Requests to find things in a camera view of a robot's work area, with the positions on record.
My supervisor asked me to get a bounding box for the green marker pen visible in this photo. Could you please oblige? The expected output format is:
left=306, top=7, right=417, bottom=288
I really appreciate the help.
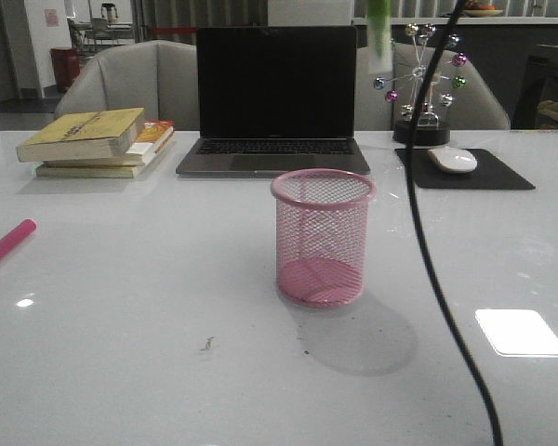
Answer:
left=366, top=0, right=392, bottom=74

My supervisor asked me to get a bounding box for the pink marker pen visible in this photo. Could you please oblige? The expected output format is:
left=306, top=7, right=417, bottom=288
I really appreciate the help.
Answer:
left=0, top=218, right=37, bottom=261

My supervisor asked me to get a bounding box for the pink mesh pen holder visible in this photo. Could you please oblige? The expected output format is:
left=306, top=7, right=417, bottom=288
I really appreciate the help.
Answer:
left=271, top=168, right=376, bottom=308

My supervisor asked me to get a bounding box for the grey laptop computer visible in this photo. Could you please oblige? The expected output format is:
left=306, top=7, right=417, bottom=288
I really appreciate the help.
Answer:
left=176, top=25, right=370, bottom=177

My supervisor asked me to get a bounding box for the orange white middle book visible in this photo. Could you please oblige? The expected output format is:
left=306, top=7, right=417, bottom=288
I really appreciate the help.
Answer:
left=46, top=120, right=174, bottom=167

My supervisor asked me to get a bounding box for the pale bottom book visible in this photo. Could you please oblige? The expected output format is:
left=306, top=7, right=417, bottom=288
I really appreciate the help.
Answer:
left=35, top=139, right=170, bottom=178

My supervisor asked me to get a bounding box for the ferris wheel kinetic desk toy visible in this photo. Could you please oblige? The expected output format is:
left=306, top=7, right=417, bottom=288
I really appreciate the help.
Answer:
left=373, top=23, right=469, bottom=146

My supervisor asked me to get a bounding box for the white computer mouse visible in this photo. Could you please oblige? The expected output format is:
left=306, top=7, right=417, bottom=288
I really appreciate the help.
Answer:
left=428, top=146, right=478, bottom=174

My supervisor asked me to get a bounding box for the grey left armchair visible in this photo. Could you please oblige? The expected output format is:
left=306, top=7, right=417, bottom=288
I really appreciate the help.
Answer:
left=55, top=40, right=200, bottom=131

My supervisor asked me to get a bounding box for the grey armchair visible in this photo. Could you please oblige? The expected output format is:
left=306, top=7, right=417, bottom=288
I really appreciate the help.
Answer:
left=55, top=40, right=200, bottom=131
left=354, top=47, right=511, bottom=131

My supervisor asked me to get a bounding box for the yellow top book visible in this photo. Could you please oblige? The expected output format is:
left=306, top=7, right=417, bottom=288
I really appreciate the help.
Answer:
left=16, top=108, right=145, bottom=162

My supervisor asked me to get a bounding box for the black mouse pad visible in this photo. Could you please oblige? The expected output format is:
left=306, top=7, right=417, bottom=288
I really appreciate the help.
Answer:
left=413, top=149, right=536, bottom=190

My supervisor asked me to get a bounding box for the grey right armchair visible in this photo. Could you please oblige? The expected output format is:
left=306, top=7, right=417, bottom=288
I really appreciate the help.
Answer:
left=354, top=47, right=511, bottom=131

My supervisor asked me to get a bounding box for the red trash bin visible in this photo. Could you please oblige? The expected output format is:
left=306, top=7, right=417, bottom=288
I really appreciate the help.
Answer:
left=50, top=47, right=80, bottom=93

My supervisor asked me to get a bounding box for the fruit bowl on counter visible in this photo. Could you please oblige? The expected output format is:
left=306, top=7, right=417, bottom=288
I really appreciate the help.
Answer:
left=463, top=0, right=503, bottom=18

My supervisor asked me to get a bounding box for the black cable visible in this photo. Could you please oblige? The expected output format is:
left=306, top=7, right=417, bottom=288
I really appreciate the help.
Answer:
left=405, top=0, right=505, bottom=446

